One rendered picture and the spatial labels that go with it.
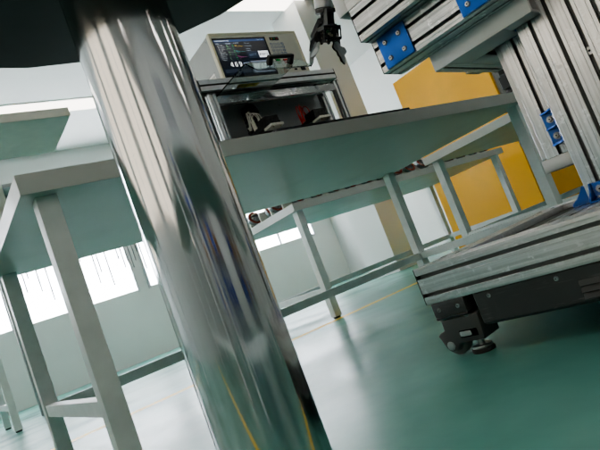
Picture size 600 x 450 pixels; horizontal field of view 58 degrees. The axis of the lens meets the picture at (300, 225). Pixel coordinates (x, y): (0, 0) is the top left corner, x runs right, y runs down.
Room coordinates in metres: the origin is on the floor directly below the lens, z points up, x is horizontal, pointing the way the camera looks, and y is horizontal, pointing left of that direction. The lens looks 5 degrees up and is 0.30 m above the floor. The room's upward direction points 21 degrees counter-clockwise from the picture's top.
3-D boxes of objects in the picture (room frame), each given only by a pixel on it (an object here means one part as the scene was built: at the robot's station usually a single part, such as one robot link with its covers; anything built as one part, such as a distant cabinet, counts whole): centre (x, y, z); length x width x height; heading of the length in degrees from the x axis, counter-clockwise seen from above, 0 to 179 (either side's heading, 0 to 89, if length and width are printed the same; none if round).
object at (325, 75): (2.31, 0.02, 1.09); 0.68 x 0.44 x 0.05; 126
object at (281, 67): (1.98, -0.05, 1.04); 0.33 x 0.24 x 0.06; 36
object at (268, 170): (2.25, -0.02, 0.72); 2.20 x 1.01 x 0.05; 126
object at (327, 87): (2.14, -0.11, 1.03); 0.62 x 0.01 x 0.03; 126
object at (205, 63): (2.32, 0.01, 1.22); 0.44 x 0.39 x 0.20; 126
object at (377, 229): (6.29, -0.87, 1.65); 0.50 x 0.45 x 3.30; 36
